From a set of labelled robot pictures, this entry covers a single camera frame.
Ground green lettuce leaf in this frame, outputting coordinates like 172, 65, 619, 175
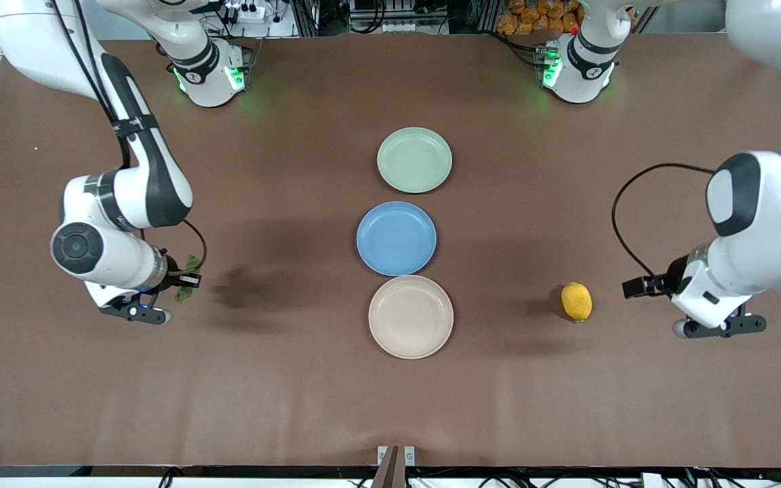
173, 253, 202, 303

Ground yellow lemon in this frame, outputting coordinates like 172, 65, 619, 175
561, 282, 593, 324

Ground brown table cover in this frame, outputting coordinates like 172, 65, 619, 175
0, 30, 781, 468

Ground blue plate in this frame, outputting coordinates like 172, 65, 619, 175
356, 201, 438, 277

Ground beige plate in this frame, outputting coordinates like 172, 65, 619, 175
368, 274, 454, 360

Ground light green plate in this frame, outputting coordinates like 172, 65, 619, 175
377, 127, 454, 194

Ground white power strip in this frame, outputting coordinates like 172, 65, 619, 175
222, 2, 271, 25

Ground bag of orange fruits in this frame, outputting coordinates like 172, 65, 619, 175
497, 0, 584, 36

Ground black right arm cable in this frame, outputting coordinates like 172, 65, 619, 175
50, 0, 209, 273

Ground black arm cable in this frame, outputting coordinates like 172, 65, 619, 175
50, 0, 209, 273
611, 162, 718, 280

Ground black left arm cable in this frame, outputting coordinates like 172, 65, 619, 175
611, 162, 718, 280

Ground black base power cable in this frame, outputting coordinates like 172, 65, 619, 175
491, 30, 548, 68

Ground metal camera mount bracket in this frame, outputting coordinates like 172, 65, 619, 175
372, 445, 417, 488

